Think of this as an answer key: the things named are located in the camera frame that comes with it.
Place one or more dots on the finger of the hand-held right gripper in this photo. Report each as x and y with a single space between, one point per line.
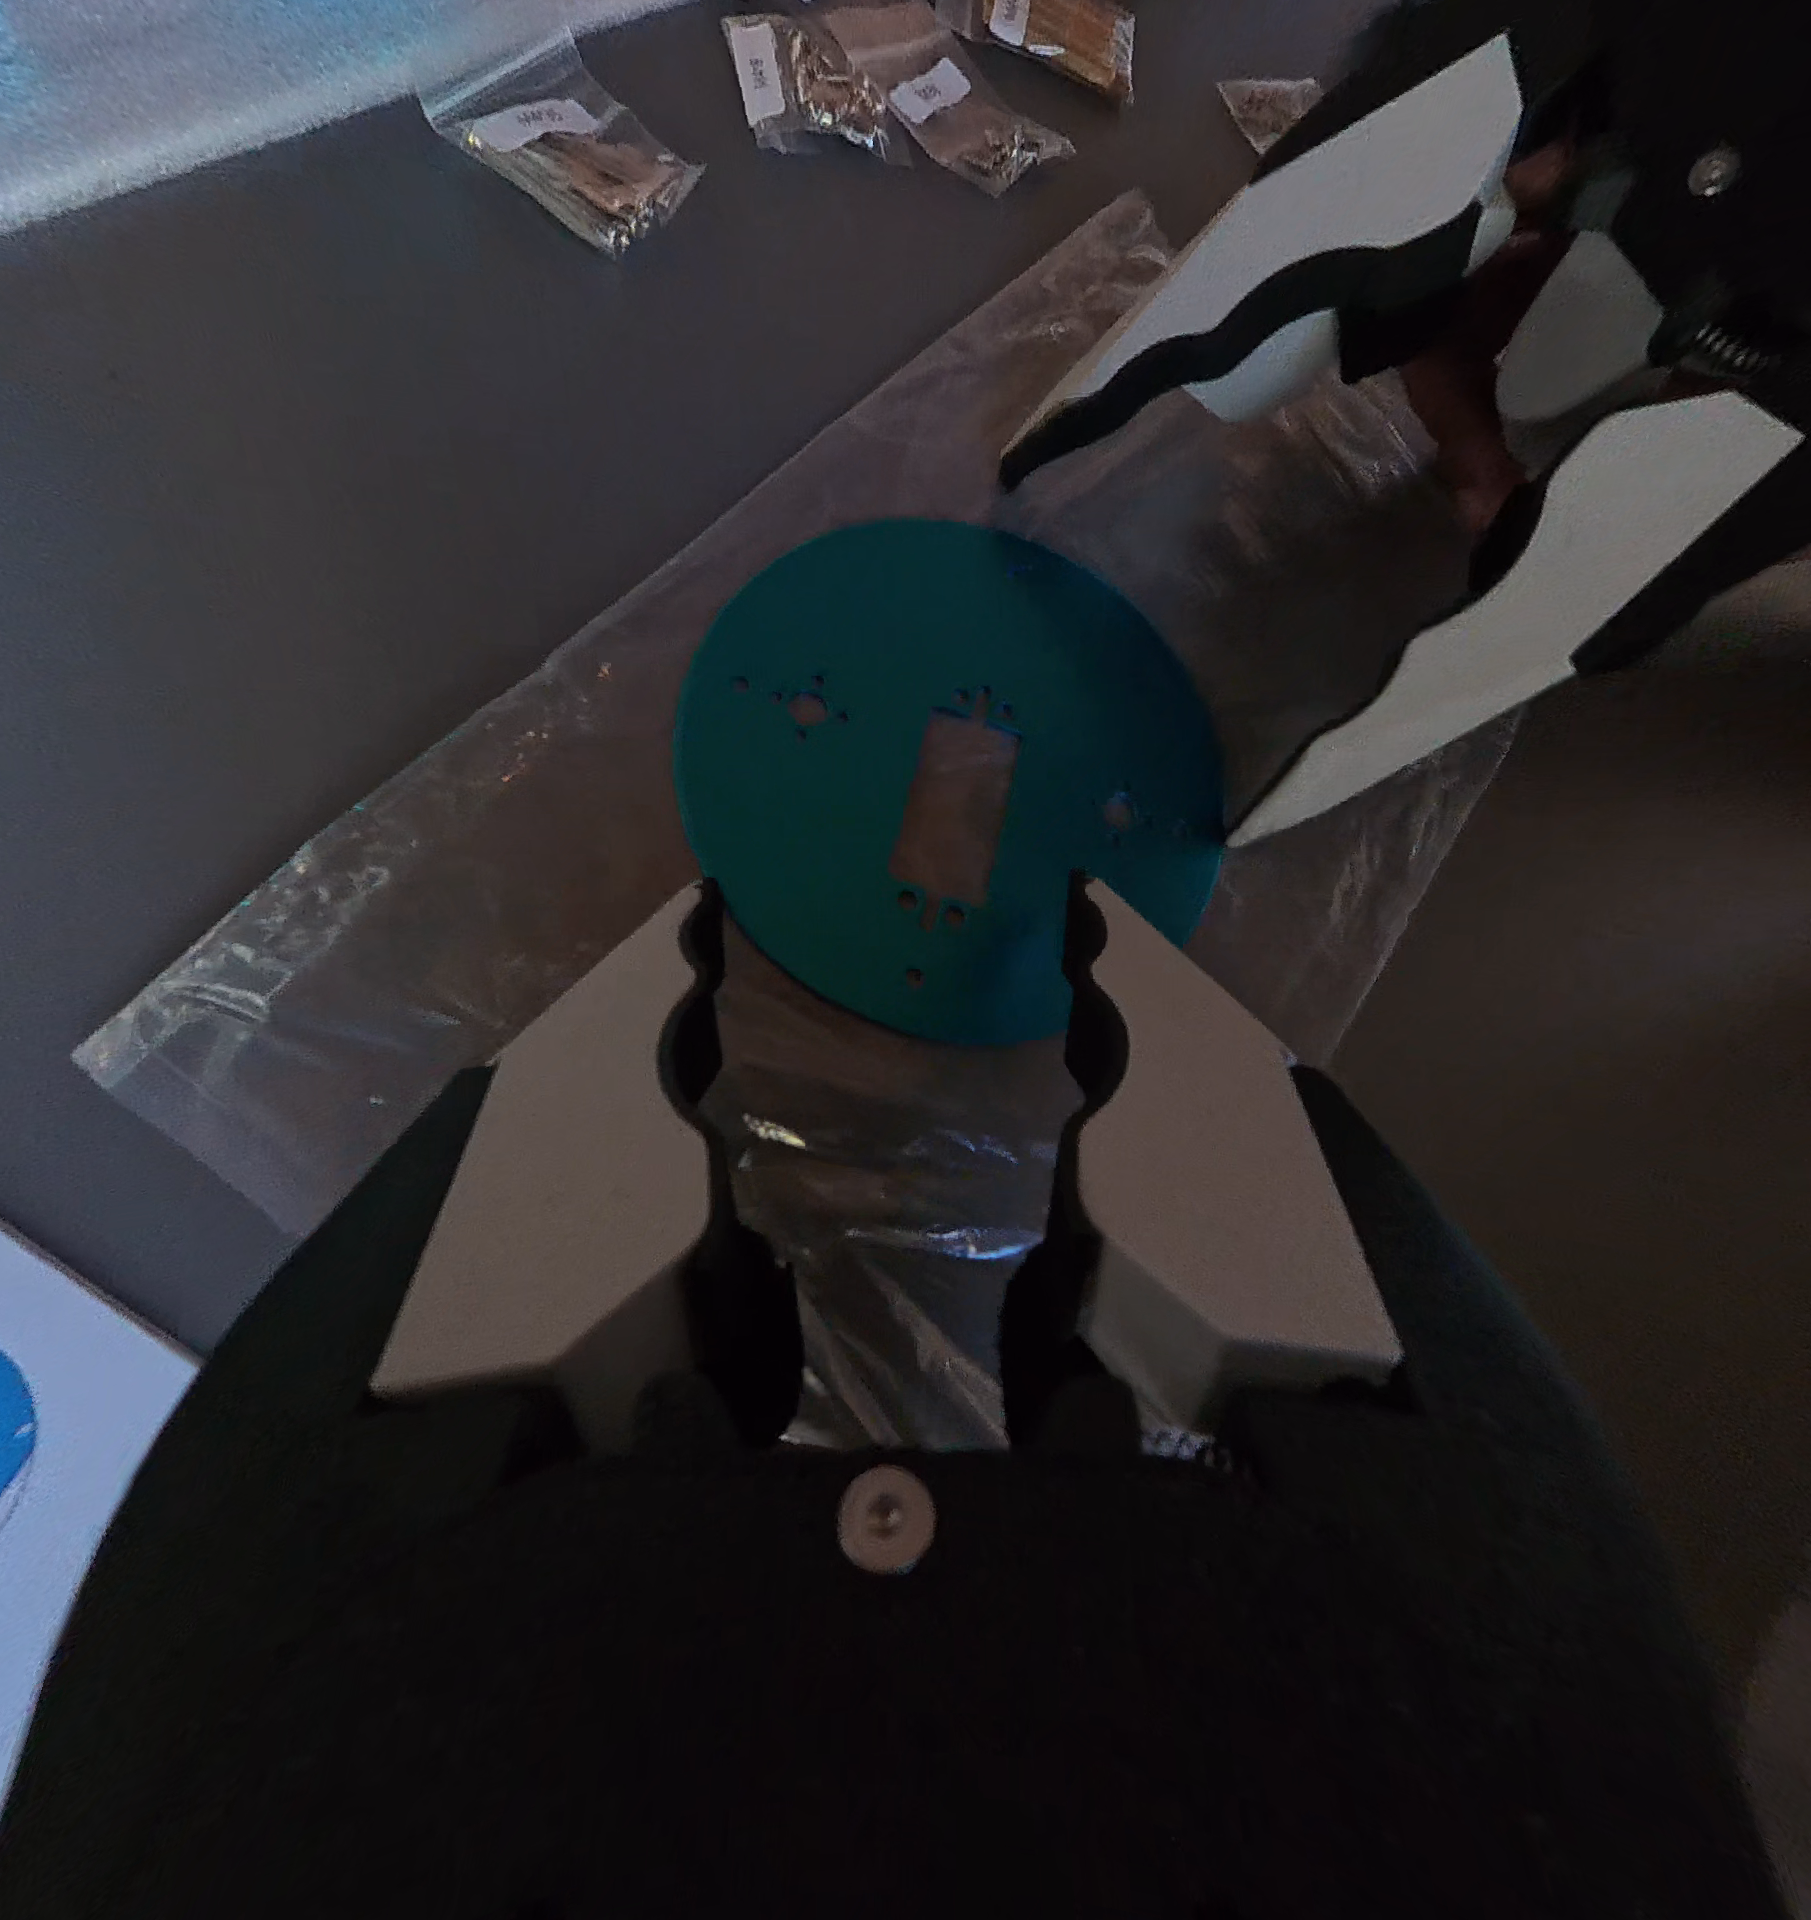
1594 556
1341 179

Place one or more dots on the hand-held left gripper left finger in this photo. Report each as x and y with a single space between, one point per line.
545 1229

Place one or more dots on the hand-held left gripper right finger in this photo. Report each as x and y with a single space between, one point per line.
1236 1201

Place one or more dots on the blue disc with rectangular slot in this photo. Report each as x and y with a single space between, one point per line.
786 839

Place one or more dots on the grey desk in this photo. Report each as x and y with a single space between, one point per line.
244 449

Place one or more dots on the person's right hand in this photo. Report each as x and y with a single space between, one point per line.
1475 419

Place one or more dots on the clear plastic bag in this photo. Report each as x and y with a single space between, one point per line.
469 900

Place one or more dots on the assembly instruction booklet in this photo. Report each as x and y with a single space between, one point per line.
94 1350

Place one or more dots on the pile of small hardware bags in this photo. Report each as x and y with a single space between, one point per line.
605 164

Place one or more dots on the white foam sheet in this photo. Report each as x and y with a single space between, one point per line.
169 90

